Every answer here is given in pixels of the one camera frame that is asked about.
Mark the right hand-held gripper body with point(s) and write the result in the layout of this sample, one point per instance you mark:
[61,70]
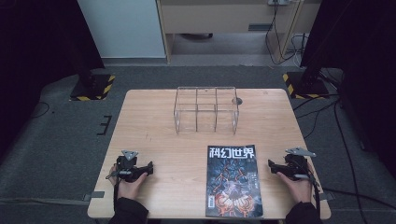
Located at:
[294,166]

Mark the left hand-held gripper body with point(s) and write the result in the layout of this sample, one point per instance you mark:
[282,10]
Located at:
[126,169]

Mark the person's left hand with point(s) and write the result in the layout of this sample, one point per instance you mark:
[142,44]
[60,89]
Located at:
[129,189]

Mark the black curtain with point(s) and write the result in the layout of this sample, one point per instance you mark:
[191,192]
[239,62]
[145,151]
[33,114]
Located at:
[364,62]
[34,62]

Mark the white power strip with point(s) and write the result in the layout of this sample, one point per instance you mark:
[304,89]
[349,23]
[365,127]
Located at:
[278,2]

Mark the grey tape strip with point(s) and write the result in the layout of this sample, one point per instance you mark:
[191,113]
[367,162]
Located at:
[94,195]
[327,196]

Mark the round table grommet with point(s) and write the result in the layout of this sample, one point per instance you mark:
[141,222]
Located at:
[237,100]

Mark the striped-edge black stand base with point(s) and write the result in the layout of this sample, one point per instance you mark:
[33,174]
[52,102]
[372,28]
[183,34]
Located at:
[306,87]
[93,88]

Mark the dark illustrated magazine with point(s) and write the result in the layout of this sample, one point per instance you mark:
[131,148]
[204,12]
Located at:
[233,183]

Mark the person's right hand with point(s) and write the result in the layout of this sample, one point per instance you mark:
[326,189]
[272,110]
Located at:
[300,189]

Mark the white cabinet panel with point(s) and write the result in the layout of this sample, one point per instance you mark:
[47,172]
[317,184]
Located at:
[121,28]

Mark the clear acrylic divided rack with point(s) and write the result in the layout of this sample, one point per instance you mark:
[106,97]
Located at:
[206,123]

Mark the light wooden desk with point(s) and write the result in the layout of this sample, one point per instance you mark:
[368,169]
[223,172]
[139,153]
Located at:
[218,18]

